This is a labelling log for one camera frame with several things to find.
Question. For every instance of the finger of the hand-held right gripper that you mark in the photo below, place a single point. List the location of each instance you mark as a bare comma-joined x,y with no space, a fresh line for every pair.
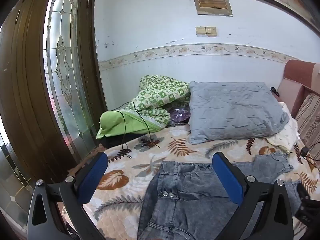
310,205

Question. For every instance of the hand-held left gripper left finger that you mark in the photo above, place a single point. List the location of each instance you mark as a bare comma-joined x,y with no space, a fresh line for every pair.
92,177

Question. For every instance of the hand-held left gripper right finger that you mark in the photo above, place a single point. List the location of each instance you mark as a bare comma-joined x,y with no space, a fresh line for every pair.
227,177

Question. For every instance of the grey-blue denim pants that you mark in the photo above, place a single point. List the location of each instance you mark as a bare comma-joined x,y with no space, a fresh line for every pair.
190,205

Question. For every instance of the black power adapter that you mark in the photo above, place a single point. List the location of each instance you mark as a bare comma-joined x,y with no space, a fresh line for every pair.
304,152

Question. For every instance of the grey quilted pillow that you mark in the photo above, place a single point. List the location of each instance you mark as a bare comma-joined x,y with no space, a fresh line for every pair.
232,110

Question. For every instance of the leaf-print blanket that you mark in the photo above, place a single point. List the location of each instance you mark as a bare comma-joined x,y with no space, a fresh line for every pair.
155,150

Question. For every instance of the white floral pillow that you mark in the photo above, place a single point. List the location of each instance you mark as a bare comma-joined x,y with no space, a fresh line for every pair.
285,135

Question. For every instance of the purple plastic bag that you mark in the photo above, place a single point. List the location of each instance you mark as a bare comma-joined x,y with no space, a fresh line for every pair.
180,113

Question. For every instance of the striped floral cushion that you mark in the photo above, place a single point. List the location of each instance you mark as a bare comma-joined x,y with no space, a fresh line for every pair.
310,120

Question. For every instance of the green checkered quilt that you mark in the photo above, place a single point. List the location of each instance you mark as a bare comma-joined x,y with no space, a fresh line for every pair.
155,95

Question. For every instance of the pink padded headboard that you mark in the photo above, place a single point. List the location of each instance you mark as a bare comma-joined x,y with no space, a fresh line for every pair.
295,90

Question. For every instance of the wooden door with leaded glass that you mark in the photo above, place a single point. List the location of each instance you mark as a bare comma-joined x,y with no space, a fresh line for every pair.
27,80

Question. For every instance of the beige wall switch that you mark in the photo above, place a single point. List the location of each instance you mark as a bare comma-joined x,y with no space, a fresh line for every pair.
201,31
211,31

